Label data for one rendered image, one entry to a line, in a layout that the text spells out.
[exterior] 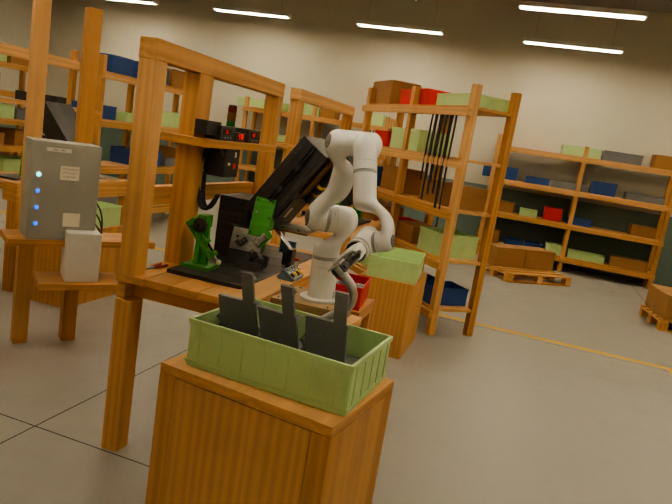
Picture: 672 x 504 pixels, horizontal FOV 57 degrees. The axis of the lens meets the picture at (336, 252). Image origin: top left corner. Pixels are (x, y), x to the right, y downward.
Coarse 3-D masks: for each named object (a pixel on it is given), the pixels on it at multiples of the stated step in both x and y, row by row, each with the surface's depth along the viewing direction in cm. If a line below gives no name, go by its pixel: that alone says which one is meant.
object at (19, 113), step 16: (0, 64) 958; (16, 64) 991; (0, 112) 984; (16, 112) 1016; (0, 128) 1030; (16, 128) 1066; (0, 144) 1001; (16, 144) 1032; (0, 160) 1014; (16, 160) 1037
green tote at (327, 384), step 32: (192, 320) 212; (192, 352) 214; (224, 352) 209; (256, 352) 204; (288, 352) 199; (352, 352) 235; (384, 352) 224; (256, 384) 206; (288, 384) 201; (320, 384) 197; (352, 384) 195
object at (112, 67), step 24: (72, 72) 763; (120, 72) 787; (168, 72) 886; (72, 96) 769; (96, 96) 756; (96, 120) 760; (120, 120) 819; (168, 120) 905; (96, 144) 765; (168, 144) 998; (120, 168) 812; (168, 168) 925
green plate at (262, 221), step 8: (256, 200) 332; (264, 200) 330; (272, 200) 329; (256, 208) 331; (264, 208) 330; (272, 208) 329; (256, 216) 330; (264, 216) 329; (272, 216) 328; (256, 224) 330; (264, 224) 329; (272, 224) 334; (248, 232) 330; (256, 232) 329; (264, 232) 328
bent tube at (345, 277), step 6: (342, 258) 204; (336, 264) 201; (330, 270) 203; (336, 270) 203; (342, 270) 202; (342, 276) 203; (348, 276) 203; (348, 282) 203; (354, 282) 204; (348, 288) 204; (354, 288) 203; (354, 294) 204; (354, 300) 205; (348, 306) 206; (330, 312) 211; (324, 318) 212; (330, 318) 211
